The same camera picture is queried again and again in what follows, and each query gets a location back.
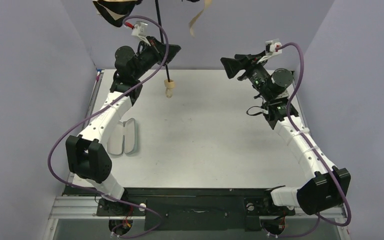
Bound beige patterned umbrella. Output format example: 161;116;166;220
91;0;213;100

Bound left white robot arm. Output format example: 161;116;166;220
65;36;182;202

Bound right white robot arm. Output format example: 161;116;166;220
220;52;351;215

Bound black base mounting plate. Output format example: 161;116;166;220
62;187;329;232

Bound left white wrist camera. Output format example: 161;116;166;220
124;21;151;46

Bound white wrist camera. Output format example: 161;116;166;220
124;21;151;46
257;38;283;64

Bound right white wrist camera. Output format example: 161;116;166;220
257;38;283;64

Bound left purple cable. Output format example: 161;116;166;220
47;15;170;239

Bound aluminium rail frame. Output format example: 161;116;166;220
43;196;352;240

